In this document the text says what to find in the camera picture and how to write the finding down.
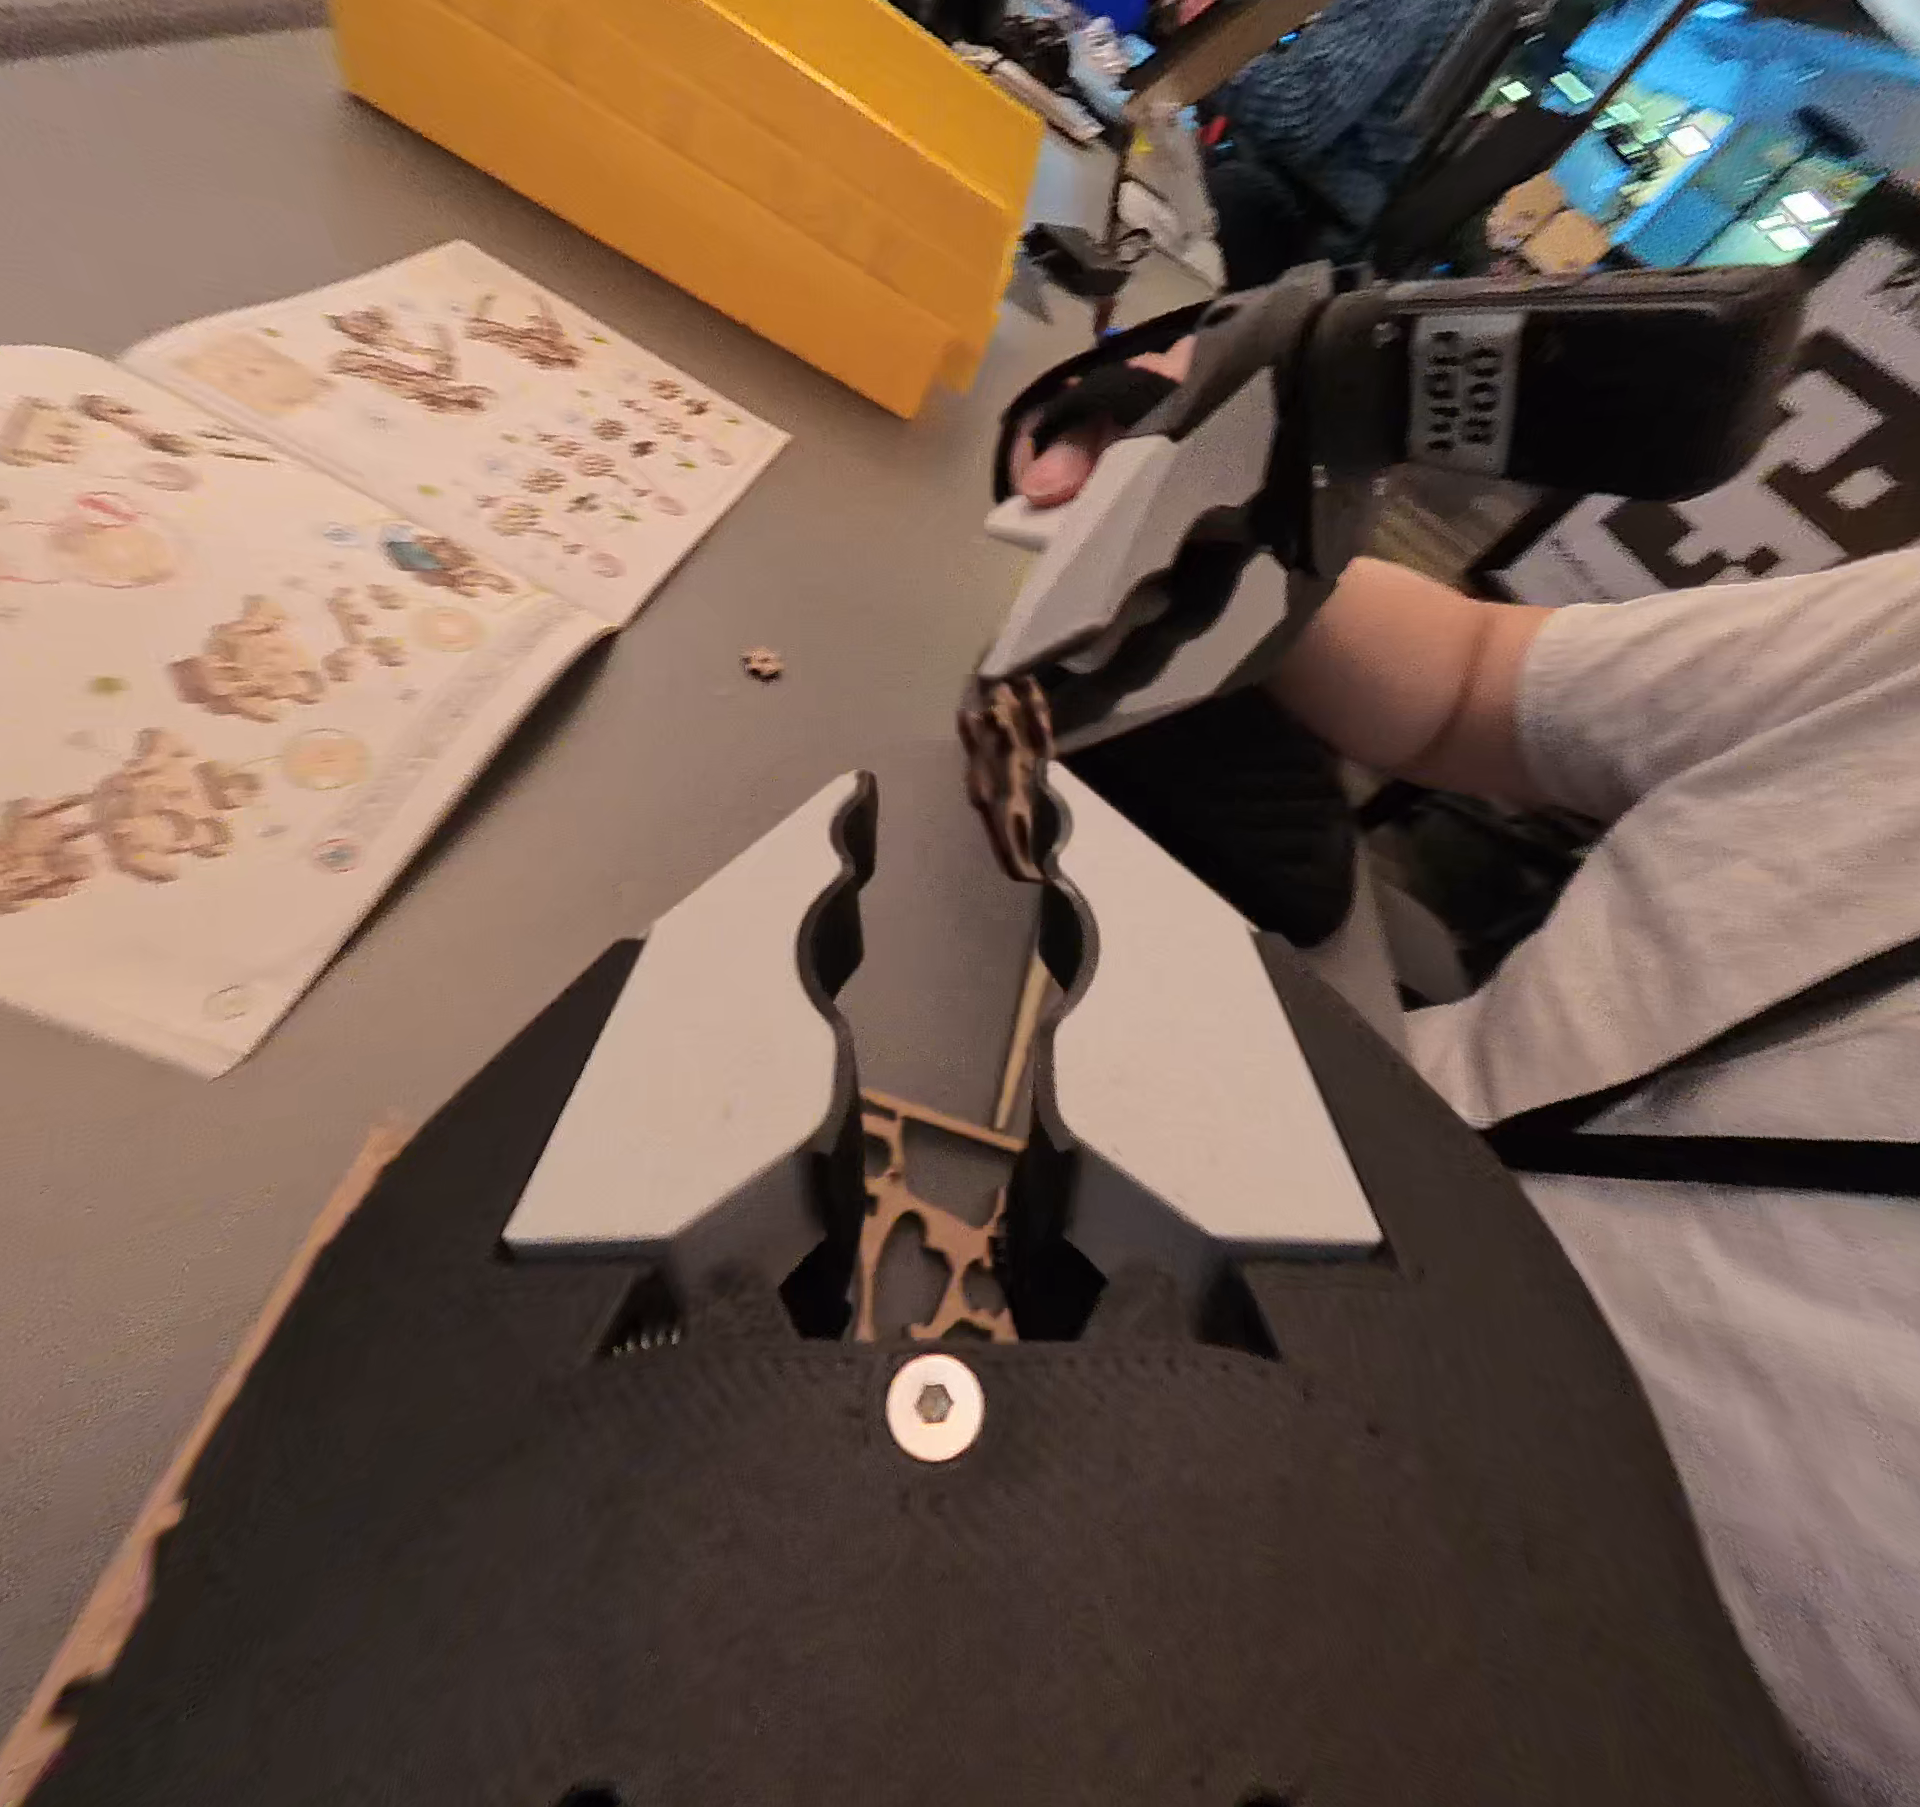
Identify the black lanyard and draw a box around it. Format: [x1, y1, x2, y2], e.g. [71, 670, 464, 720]
[1477, 935, 1920, 1197]

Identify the person's right forearm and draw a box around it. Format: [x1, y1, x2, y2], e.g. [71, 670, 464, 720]
[1265, 555, 1562, 803]

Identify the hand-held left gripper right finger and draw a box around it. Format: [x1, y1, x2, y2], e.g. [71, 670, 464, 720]
[1003, 764, 1384, 1335]

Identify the yellow plastic bin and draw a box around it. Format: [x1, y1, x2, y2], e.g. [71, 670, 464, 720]
[307, 0, 1046, 420]

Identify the person's right hand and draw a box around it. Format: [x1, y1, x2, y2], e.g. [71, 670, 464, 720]
[1007, 430, 1118, 510]

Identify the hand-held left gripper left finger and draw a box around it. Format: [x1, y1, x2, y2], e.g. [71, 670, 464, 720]
[502, 770, 878, 1335]

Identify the thin wooden stick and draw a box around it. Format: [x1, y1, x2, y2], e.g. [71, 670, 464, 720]
[993, 953, 1051, 1135]

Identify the framed marker sign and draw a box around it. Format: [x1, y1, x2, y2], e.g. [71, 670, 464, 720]
[1477, 187, 1920, 610]

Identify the open instruction booklet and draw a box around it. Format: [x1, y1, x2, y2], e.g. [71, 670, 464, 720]
[0, 238, 795, 1082]

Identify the black quilted pad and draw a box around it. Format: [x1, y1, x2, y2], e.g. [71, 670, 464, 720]
[1063, 698, 1360, 949]

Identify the laser-cut wooden parts sheet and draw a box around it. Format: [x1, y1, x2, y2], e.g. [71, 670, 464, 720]
[0, 1114, 408, 1780]

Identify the small wooden gear assembly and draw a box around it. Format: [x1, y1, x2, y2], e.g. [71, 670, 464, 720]
[957, 674, 1058, 883]

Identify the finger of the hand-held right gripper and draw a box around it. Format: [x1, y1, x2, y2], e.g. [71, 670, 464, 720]
[1046, 580, 1294, 757]
[978, 378, 1299, 681]

